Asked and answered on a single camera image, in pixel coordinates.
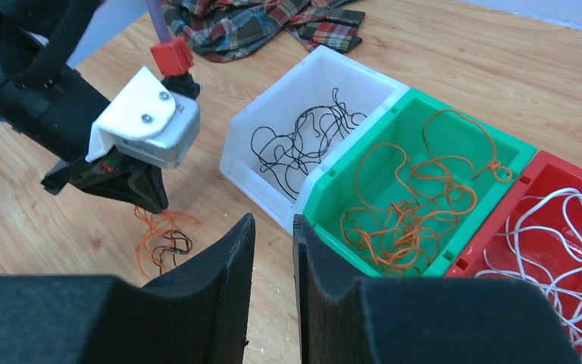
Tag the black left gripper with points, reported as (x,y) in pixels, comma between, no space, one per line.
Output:
(108,177)

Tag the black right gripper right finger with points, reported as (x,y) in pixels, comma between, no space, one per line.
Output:
(346,316)

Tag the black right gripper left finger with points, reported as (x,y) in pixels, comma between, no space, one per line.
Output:
(195,313)

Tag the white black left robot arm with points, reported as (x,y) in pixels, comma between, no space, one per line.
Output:
(45,99)

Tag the green plastic bin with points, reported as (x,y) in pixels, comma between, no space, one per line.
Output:
(407,198)

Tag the white plastic bin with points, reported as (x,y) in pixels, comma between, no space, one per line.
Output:
(284,141)

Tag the plaid flannel shirt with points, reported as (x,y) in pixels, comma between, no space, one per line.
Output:
(229,30)

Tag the red plastic bin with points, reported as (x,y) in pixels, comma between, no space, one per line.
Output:
(535,234)

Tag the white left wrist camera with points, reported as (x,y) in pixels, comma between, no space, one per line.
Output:
(147,122)

